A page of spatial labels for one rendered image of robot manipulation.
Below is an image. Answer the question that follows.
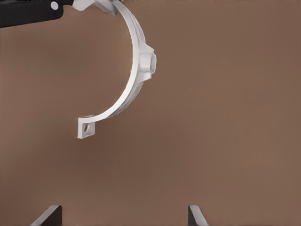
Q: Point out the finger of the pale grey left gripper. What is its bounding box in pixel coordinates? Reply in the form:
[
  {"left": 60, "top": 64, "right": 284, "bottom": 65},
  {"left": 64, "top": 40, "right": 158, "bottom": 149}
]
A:
[{"left": 71, "top": 0, "right": 95, "bottom": 12}]

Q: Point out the right gripper pale grey right finger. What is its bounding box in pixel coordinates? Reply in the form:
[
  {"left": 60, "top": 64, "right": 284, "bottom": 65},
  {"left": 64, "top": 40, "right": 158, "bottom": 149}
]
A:
[{"left": 188, "top": 204, "right": 210, "bottom": 226}]

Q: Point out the white drainage pipe clamp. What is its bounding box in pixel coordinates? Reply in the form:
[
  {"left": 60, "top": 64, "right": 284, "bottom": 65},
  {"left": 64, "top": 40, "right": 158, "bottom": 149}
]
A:
[{"left": 77, "top": 0, "right": 157, "bottom": 140}]

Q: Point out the right gripper pale grey left finger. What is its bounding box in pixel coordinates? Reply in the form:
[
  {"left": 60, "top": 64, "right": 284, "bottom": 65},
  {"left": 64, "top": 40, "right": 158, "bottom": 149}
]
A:
[{"left": 30, "top": 204, "right": 63, "bottom": 226}]

